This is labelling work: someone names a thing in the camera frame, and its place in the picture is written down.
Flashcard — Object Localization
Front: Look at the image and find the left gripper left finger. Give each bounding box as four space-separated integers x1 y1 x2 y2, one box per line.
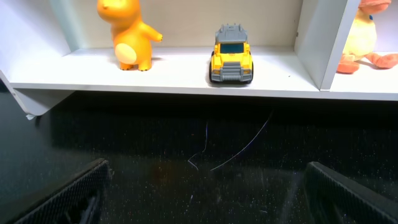
0 157 113 224

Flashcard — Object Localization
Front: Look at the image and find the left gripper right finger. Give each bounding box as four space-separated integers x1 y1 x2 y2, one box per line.
303 161 398 224

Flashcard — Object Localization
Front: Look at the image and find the white shelf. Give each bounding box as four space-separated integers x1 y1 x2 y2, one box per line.
0 0 398 121

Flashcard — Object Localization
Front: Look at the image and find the yellow rubber duck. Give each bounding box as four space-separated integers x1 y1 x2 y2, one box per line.
96 0 164 72

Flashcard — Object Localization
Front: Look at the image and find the yellow plush duck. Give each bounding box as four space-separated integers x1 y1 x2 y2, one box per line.
336 0 398 75

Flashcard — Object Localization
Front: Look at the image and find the grey and yellow toy truck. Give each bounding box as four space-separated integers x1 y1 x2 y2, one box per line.
208 23 254 85

